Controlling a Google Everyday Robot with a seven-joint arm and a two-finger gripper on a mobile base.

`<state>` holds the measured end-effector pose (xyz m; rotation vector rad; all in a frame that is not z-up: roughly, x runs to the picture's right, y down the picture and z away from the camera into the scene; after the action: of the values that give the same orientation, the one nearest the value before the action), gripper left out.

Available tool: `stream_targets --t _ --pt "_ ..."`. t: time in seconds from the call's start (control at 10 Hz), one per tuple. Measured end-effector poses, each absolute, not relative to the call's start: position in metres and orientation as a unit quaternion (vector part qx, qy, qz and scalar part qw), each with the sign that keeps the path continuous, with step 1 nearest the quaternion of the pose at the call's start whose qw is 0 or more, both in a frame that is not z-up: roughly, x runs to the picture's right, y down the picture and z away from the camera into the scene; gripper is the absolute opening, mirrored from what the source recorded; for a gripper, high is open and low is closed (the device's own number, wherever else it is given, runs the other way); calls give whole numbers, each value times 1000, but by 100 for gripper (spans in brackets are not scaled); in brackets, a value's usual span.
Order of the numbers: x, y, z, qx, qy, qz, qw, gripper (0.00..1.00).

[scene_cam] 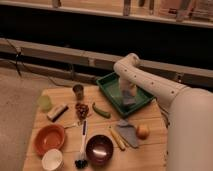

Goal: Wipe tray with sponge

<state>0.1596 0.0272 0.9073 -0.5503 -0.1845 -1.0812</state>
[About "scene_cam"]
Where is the green plastic tray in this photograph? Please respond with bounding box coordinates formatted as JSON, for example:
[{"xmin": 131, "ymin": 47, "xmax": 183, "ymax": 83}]
[{"xmin": 96, "ymin": 72, "xmax": 154, "ymax": 118}]

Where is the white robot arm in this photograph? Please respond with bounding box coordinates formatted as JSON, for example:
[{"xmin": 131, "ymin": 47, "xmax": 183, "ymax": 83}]
[{"xmin": 113, "ymin": 53, "xmax": 213, "ymax": 171}]

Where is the small metal cup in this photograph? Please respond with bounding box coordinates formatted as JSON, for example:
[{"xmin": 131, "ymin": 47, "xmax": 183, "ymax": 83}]
[{"xmin": 73, "ymin": 84, "xmax": 84, "ymax": 100}]

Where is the grey sponge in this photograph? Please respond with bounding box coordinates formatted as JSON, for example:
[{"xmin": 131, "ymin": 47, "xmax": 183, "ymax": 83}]
[{"xmin": 123, "ymin": 96, "xmax": 136, "ymax": 106}]

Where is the brown grape bunch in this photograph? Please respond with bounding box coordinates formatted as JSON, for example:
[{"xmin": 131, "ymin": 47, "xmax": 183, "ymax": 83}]
[{"xmin": 75, "ymin": 103, "xmax": 89, "ymax": 120}]

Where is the grey cloth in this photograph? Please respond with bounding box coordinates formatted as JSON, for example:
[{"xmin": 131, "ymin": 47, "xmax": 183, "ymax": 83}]
[{"xmin": 116, "ymin": 119, "xmax": 139, "ymax": 148}]

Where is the dark maroon bowl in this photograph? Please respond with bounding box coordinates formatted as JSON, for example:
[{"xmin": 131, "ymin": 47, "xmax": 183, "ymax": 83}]
[{"xmin": 86, "ymin": 135, "xmax": 114, "ymax": 166}]

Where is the translucent green cup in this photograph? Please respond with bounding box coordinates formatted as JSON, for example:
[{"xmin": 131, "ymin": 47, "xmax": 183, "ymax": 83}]
[{"xmin": 37, "ymin": 95, "xmax": 52, "ymax": 112}]

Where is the orange bowl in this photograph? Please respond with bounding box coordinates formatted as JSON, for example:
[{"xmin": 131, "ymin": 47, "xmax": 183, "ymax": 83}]
[{"xmin": 34, "ymin": 124, "xmax": 66, "ymax": 156}]

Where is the orange fruit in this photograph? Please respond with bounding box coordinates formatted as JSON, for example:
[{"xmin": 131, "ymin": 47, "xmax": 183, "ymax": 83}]
[{"xmin": 136, "ymin": 124, "xmax": 150, "ymax": 139}]

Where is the white cup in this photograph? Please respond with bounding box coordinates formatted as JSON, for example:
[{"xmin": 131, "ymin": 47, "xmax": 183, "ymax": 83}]
[{"xmin": 41, "ymin": 149, "xmax": 63, "ymax": 171}]

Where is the black and white eraser brush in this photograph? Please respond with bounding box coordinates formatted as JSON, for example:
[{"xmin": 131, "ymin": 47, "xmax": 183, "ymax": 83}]
[{"xmin": 47, "ymin": 104, "xmax": 69, "ymax": 122}]

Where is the small metal spoon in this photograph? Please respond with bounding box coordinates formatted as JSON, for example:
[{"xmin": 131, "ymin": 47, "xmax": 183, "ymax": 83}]
[{"xmin": 64, "ymin": 121, "xmax": 82, "ymax": 129}]

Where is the black cable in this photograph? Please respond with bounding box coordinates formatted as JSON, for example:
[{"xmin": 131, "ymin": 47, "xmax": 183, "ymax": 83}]
[{"xmin": 3, "ymin": 38, "xmax": 98, "ymax": 88}]

